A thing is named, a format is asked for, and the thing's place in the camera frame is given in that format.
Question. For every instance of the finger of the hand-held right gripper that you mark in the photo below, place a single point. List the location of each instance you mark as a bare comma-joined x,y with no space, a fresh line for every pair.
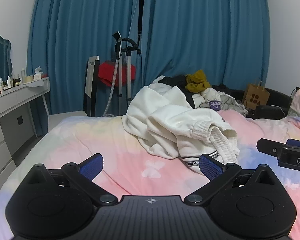
270,148
298,143

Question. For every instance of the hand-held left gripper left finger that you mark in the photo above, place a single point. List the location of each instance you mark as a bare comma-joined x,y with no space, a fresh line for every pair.
91,167

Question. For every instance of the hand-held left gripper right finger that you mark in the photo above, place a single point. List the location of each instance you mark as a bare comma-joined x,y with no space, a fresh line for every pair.
211,168

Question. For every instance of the white striped pants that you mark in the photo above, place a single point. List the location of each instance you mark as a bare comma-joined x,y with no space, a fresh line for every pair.
180,130

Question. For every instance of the pastel bed quilt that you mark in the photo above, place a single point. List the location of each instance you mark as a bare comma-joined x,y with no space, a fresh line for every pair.
115,140

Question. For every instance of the black bag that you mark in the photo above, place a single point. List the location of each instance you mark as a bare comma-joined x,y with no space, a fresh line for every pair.
270,112

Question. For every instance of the brown paper bag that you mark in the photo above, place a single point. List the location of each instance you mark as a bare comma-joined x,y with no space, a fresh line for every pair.
256,96

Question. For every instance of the grey white garment purple label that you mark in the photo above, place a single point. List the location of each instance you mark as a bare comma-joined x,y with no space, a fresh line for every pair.
222,102

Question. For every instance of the black garment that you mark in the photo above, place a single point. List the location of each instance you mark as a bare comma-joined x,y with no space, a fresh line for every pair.
227,89

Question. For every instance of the black chair white back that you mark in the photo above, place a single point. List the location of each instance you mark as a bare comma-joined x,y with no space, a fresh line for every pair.
91,80

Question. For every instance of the mustard yellow garment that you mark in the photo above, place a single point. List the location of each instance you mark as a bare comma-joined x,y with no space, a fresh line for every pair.
196,81

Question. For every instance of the white and black jacket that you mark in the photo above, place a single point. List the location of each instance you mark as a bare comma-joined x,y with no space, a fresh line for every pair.
165,90

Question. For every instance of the red cloth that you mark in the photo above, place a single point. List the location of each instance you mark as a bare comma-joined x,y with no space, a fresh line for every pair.
107,75

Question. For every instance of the white dressing table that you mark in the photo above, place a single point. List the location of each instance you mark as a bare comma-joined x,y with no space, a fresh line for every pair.
12,115

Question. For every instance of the white tissue box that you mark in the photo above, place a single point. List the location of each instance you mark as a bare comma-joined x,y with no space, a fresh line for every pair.
38,75

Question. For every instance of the beige round box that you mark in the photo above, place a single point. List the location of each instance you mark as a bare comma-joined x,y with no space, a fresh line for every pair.
27,80

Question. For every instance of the garment steamer stand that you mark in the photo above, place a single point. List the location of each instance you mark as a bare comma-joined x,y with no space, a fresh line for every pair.
122,55

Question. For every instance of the tall white bottle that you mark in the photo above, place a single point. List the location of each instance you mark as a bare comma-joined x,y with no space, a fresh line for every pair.
23,72

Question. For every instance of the small white pump bottle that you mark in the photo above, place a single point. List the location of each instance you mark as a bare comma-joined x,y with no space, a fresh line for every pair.
1,85

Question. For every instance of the blue curtain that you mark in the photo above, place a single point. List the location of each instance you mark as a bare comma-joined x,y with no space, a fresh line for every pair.
205,30
72,30

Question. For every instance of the wavy framed mirror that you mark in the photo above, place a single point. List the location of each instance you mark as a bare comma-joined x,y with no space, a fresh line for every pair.
1,60

